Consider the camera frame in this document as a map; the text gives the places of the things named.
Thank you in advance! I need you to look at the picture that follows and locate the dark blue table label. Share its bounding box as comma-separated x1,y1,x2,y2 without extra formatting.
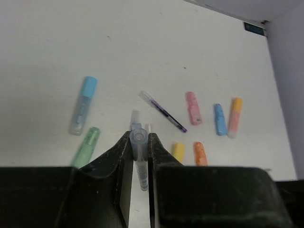
243,22,265,36

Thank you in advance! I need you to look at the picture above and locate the green correction tape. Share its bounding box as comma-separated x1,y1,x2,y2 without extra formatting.
72,127,100,168

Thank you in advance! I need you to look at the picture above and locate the blue correction tape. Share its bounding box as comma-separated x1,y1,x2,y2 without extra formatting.
214,104,227,136

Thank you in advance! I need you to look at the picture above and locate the yellow cap highlighter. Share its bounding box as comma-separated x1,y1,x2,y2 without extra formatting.
171,143,185,163

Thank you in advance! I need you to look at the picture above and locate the blue ink pen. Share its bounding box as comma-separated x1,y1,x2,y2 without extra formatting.
130,110,142,131

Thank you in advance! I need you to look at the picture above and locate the black ink pen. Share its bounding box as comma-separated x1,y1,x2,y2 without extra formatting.
129,128,148,191

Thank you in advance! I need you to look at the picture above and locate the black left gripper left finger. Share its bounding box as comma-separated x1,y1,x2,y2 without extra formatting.
59,131,133,228

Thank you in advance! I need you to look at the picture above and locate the pink correction tape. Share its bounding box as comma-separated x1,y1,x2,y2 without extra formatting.
185,92,202,125

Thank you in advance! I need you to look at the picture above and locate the green ink pen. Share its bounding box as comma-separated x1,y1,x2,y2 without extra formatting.
144,123,153,134

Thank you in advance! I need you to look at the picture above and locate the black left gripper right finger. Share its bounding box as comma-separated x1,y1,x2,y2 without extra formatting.
148,133,295,228

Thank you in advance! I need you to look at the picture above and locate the blue cap highlighter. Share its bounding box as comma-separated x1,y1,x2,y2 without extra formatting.
69,76,97,135

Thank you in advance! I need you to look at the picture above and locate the purple ink pen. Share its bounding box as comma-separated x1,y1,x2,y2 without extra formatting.
139,91,187,133

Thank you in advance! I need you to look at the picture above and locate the orange cap highlighter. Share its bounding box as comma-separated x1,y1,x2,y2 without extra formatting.
227,97,243,138

